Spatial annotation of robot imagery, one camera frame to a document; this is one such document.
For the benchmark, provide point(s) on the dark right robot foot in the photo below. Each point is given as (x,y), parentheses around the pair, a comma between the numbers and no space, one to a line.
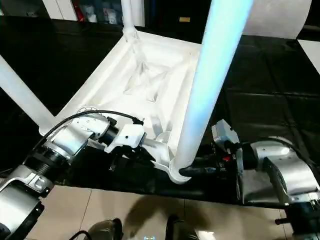
(180,228)

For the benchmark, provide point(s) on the black cabinet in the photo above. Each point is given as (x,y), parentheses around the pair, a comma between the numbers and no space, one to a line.
(175,15)

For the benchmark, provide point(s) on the gold label sticker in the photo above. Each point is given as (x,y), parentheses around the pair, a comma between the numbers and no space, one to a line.
(184,19)

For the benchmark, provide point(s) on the white glass-door cabinet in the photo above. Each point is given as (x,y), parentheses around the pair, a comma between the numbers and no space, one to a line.
(67,7)

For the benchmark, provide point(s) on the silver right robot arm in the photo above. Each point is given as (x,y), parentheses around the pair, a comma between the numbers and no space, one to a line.
(282,165)

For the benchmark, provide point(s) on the white plastic table leg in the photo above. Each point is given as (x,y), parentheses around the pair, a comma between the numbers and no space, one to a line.
(212,75)
(130,15)
(20,95)

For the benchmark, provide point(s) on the grey cushion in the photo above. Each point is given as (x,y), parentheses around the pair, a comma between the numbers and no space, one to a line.
(275,17)

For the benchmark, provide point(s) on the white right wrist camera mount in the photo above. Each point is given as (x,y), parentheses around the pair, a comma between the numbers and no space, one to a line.
(225,135)

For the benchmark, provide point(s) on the dark robot foot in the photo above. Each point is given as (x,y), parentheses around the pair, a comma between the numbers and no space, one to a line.
(180,228)
(105,230)

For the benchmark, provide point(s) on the black table mat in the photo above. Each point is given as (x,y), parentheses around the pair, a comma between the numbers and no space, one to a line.
(50,50)

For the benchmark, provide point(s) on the white flat board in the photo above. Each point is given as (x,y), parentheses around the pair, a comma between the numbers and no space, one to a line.
(311,52)

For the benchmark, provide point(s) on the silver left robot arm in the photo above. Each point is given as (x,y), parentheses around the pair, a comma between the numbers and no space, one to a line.
(62,140)

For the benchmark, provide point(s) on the dark left robot foot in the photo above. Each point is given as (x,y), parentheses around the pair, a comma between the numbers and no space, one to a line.
(105,230)

